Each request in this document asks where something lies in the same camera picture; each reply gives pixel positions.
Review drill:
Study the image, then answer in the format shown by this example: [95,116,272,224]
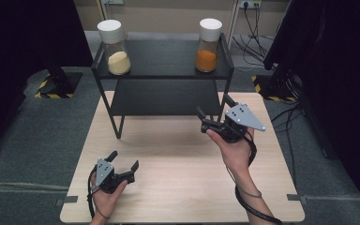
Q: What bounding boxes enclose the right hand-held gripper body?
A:
[200,103,267,144]

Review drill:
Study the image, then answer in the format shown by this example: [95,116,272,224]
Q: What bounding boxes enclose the black cables by stand base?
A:
[269,101,306,190]

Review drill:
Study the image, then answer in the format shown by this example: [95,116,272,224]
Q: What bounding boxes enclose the right hand-held gripper cable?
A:
[234,129,284,225]

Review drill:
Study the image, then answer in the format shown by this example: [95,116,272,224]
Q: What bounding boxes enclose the person's right hand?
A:
[205,126,256,176]

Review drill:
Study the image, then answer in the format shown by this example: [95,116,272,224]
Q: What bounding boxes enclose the person's left hand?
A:
[90,179,128,225]

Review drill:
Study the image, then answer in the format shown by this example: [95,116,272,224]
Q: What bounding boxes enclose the black curtain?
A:
[262,0,360,219]
[0,0,94,161]

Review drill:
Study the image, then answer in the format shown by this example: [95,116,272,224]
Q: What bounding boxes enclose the hand-held gripper cable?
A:
[86,164,100,220]
[234,129,284,225]

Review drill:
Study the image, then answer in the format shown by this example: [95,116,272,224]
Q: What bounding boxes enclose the grey tape strip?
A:
[286,193,309,206]
[54,195,80,207]

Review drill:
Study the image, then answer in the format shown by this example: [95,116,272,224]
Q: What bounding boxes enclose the white wall socket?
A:
[238,0,263,9]

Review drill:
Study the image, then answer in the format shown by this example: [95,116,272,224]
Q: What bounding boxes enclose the white upright post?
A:
[226,0,242,49]
[95,0,113,34]

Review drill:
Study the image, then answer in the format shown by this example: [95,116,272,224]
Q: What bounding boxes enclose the left hand-held gripper cable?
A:
[86,164,100,220]

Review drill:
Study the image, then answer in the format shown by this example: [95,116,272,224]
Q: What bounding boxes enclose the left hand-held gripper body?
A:
[90,157,136,195]

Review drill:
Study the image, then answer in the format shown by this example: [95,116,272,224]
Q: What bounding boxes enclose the jar of pale yellow powder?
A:
[97,19,132,76]

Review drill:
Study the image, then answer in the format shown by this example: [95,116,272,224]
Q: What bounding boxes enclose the black cables by wall socket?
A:
[232,5,278,68]

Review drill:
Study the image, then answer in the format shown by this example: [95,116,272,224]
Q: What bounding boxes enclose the black stand base, striped edge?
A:
[251,69,298,103]
[34,65,84,100]

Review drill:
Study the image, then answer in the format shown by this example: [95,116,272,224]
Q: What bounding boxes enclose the jar of orange powder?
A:
[194,17,224,74]

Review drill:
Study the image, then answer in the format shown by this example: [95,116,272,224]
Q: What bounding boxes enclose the black two-tier shelf rack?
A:
[90,31,235,141]

